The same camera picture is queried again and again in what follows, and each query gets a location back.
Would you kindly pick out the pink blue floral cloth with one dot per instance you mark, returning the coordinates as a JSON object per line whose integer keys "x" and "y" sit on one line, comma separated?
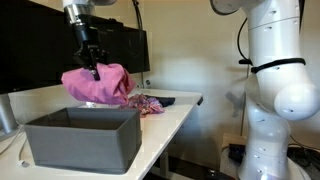
{"x": 150, "y": 105}

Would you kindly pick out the silver monitor stand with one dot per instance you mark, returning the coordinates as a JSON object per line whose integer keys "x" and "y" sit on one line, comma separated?
{"x": 6, "y": 113}

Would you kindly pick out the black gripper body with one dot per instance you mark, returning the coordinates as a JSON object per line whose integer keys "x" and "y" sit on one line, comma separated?
{"x": 90, "y": 50}

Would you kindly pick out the dark navy folded cloth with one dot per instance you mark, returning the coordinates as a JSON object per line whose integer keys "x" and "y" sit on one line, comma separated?
{"x": 167, "y": 100}

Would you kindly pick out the black box on floor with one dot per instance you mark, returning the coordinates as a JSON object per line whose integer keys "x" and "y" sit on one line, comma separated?
{"x": 237, "y": 153}

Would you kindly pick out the black flat monitor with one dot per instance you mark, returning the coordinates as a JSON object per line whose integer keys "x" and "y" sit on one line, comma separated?
{"x": 36, "y": 50}
{"x": 130, "y": 50}

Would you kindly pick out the grey rectangular box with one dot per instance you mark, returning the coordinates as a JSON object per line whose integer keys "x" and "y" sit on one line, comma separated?
{"x": 80, "y": 146}

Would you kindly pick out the cardboard box on floor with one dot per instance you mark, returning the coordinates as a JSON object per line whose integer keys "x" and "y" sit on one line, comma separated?
{"x": 233, "y": 138}

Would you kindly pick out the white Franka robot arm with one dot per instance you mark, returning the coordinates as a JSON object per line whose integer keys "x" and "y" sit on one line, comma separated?
{"x": 283, "y": 93}

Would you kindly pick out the plain pink cloth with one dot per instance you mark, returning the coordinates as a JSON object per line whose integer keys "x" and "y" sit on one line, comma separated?
{"x": 100, "y": 86}

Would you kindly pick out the white desk leg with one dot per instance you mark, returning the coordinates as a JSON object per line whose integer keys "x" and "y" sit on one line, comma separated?
{"x": 163, "y": 165}

